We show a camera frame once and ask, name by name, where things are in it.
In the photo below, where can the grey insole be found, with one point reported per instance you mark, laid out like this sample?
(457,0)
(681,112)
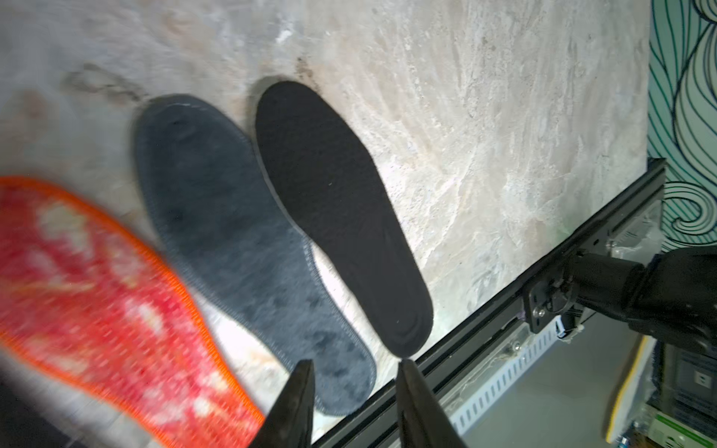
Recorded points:
(226,235)

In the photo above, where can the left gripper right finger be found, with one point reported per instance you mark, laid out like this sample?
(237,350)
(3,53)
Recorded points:
(422,422)

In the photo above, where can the white slotted cable duct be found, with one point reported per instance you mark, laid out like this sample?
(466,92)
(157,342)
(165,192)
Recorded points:
(505,364)

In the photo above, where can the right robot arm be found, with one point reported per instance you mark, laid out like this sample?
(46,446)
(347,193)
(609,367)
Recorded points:
(672,299)

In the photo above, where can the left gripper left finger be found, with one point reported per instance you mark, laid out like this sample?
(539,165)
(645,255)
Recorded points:
(290,421)

